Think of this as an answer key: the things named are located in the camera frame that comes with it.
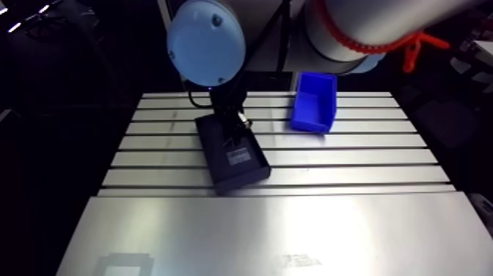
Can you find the blue bin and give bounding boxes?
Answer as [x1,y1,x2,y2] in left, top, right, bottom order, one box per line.
[290,71,339,135]

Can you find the black cable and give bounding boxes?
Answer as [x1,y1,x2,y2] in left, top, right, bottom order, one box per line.
[187,79,213,110]
[275,0,292,73]

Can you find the dark blue-grey tray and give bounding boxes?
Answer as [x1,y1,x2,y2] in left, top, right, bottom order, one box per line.
[194,113,271,196]

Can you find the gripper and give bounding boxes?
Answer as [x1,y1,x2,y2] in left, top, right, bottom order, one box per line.
[209,84,249,121]

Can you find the steel bolt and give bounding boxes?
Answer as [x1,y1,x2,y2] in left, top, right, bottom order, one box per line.
[237,112,253,131]

